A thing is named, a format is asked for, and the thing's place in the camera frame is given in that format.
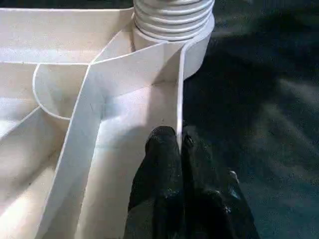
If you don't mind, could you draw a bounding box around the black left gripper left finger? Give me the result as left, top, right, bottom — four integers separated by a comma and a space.
128, 125, 185, 239

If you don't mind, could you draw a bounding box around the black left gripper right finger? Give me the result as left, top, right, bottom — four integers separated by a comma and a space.
180, 125, 260, 239

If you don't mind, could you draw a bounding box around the white plastic table leg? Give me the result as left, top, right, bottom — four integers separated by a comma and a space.
131, 0, 215, 42

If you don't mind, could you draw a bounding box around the white plastic table top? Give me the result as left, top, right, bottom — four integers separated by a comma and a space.
0, 6, 216, 239

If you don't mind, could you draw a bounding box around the black mat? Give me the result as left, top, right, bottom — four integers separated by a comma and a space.
183, 0, 319, 239

